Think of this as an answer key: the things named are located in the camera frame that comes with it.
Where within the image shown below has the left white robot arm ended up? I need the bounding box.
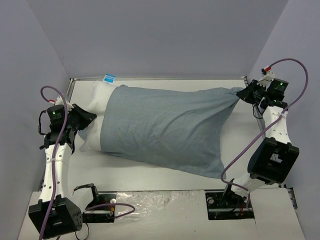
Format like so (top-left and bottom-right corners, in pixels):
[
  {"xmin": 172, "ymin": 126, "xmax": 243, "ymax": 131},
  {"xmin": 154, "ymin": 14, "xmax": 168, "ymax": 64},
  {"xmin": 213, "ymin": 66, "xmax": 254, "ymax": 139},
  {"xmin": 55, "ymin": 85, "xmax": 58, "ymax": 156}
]
[{"xmin": 28, "ymin": 104, "xmax": 101, "ymax": 240}]

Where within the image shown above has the black cable loop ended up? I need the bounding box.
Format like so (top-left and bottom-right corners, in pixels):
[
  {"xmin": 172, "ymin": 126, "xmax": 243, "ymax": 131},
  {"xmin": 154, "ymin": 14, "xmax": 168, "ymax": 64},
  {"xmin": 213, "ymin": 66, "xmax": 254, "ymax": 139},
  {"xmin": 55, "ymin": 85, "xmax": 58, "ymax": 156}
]
[{"xmin": 74, "ymin": 221, "xmax": 91, "ymax": 240}]

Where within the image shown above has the blue patterned pillowcase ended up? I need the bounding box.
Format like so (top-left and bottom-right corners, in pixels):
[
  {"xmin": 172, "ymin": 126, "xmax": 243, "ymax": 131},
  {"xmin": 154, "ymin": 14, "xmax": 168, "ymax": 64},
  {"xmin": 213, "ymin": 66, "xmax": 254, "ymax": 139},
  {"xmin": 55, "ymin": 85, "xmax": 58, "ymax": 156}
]
[{"xmin": 100, "ymin": 85, "xmax": 240, "ymax": 179}]

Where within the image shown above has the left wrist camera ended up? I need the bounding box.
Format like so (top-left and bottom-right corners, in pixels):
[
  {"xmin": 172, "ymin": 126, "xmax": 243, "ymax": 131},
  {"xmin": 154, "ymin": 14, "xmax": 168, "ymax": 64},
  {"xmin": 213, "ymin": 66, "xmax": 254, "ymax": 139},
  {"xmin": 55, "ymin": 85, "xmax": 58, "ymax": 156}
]
[{"xmin": 48, "ymin": 95, "xmax": 69, "ymax": 106}]

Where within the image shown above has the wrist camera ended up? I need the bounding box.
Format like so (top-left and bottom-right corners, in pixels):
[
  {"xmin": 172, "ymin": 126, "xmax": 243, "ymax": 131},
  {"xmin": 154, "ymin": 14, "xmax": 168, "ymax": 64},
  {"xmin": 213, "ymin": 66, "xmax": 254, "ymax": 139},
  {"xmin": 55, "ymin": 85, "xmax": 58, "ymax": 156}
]
[
  {"xmin": 48, "ymin": 95, "xmax": 69, "ymax": 106},
  {"xmin": 258, "ymin": 66, "xmax": 275, "ymax": 88}
]

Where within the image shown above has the blue white pillow tag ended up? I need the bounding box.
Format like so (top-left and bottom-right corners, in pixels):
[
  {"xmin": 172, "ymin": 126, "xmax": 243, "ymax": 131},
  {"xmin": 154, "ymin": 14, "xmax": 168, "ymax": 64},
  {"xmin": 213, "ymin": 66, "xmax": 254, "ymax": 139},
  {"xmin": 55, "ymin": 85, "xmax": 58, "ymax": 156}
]
[{"xmin": 103, "ymin": 73, "xmax": 116, "ymax": 83}]

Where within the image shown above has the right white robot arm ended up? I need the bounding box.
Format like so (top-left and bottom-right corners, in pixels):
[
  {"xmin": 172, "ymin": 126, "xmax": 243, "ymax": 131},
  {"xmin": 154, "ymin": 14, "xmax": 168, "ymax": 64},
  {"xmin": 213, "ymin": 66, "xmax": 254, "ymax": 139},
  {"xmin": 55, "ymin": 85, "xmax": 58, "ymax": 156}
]
[{"xmin": 221, "ymin": 75, "xmax": 300, "ymax": 207}]

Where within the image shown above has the white pillow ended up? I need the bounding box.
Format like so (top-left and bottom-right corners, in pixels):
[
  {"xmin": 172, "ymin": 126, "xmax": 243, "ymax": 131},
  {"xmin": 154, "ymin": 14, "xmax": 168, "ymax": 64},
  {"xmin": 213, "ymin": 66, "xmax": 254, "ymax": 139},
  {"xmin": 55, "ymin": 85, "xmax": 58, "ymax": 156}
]
[{"xmin": 79, "ymin": 80, "xmax": 117, "ymax": 152}]

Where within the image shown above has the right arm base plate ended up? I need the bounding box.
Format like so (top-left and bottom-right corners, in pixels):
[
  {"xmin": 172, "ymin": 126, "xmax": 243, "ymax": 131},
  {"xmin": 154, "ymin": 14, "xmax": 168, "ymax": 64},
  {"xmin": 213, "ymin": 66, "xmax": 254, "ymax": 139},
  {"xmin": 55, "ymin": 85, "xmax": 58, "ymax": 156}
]
[{"xmin": 205, "ymin": 190, "xmax": 255, "ymax": 221}]

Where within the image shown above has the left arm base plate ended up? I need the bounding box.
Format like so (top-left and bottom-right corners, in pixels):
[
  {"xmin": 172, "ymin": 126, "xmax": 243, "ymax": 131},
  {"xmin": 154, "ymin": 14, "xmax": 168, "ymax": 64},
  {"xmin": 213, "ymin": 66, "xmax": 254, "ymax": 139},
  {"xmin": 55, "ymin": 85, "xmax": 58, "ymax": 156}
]
[{"xmin": 82, "ymin": 191, "xmax": 117, "ymax": 224}]

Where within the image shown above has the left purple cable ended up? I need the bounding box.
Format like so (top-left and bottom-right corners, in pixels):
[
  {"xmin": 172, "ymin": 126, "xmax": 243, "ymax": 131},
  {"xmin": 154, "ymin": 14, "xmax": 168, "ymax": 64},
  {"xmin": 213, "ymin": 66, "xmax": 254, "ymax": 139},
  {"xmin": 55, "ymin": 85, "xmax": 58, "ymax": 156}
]
[{"xmin": 38, "ymin": 85, "xmax": 136, "ymax": 240}]

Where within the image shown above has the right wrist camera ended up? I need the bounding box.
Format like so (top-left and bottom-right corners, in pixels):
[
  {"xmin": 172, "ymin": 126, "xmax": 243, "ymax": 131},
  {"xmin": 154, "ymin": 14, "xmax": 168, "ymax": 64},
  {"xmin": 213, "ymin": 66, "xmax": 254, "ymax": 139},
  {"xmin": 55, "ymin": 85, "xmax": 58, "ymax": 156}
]
[{"xmin": 258, "ymin": 66, "xmax": 275, "ymax": 88}]

